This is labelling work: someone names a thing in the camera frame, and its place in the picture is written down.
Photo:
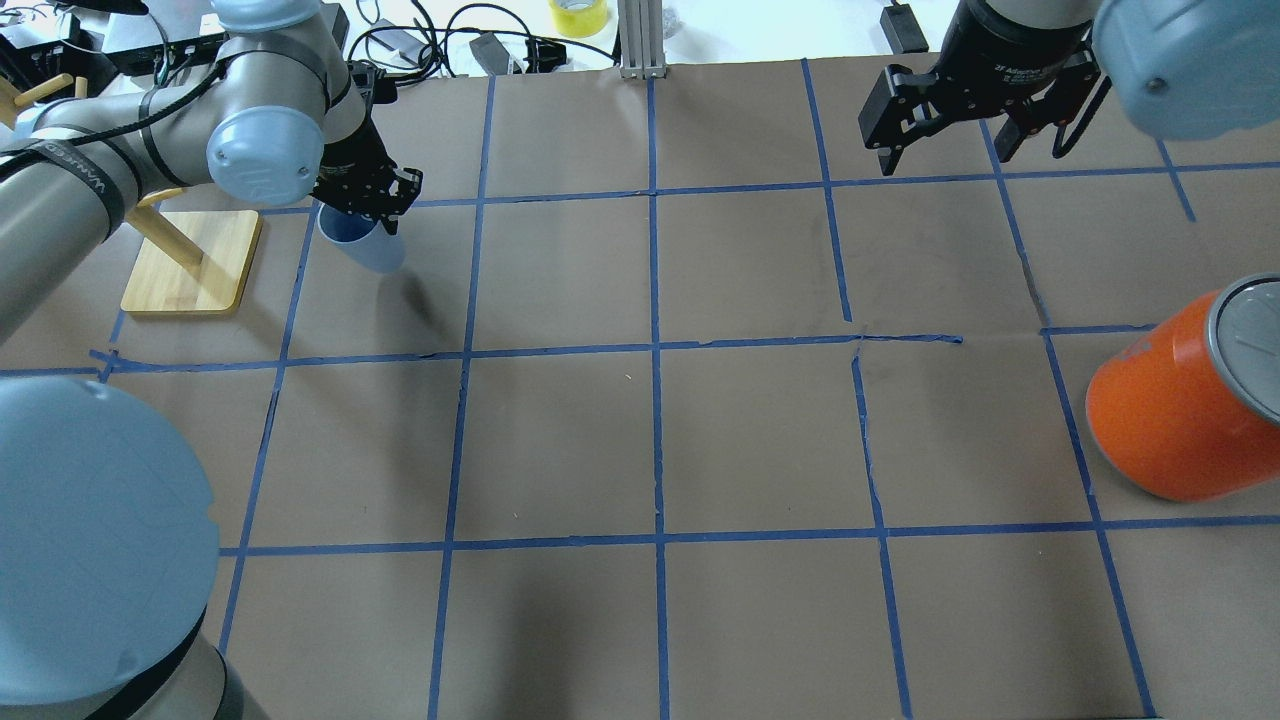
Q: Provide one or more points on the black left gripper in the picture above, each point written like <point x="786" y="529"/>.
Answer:
<point x="352" y="158"/>

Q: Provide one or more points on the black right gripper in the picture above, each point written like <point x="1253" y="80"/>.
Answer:
<point x="1003" y="47"/>

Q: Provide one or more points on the light blue plastic cup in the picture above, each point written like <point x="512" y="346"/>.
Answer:
<point x="363" y="240"/>

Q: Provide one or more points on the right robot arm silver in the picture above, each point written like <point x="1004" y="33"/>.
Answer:
<point x="1181" y="71"/>

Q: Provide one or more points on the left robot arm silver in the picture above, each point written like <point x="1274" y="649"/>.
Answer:
<point x="109" y="552"/>

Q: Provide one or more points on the wooden cup rack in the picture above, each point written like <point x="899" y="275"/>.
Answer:
<point x="78" y="169"/>

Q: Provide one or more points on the black power adapter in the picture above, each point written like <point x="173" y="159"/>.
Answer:
<point x="902" y="30"/>

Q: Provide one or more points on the yellow tape roll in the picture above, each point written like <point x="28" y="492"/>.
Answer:
<point x="579" y="18"/>

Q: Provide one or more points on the orange can with silver lid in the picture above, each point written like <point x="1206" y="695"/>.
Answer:
<point x="1189" y="411"/>

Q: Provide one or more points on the aluminium frame post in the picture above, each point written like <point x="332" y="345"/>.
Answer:
<point x="640" y="35"/>

